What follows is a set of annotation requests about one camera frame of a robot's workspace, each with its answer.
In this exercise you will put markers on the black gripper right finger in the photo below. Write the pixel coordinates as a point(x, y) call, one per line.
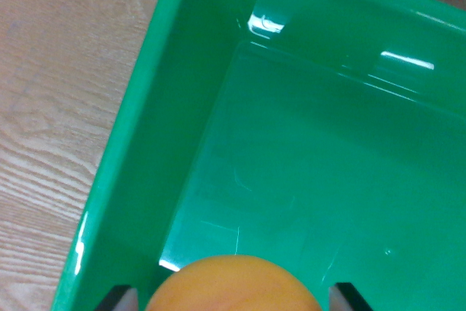
point(347, 297)

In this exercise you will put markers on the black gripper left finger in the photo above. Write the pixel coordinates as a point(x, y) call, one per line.
point(118, 298)

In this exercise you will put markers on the yellow orange toy peach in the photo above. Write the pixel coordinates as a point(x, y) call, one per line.
point(233, 285)

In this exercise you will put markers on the green plastic bin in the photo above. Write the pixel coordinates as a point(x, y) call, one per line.
point(298, 136)

